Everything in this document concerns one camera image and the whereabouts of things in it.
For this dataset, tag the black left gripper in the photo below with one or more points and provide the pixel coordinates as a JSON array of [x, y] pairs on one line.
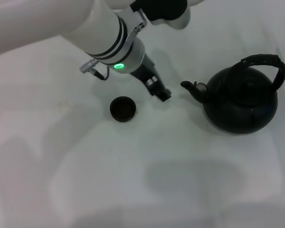
[[149, 73]]

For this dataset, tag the small dark teacup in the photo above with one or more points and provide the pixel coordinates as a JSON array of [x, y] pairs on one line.
[[123, 110]]

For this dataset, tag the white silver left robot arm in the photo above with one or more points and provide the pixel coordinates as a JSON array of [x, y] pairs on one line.
[[97, 31]]

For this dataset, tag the white tablecloth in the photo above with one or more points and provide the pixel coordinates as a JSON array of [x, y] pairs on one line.
[[133, 166]]

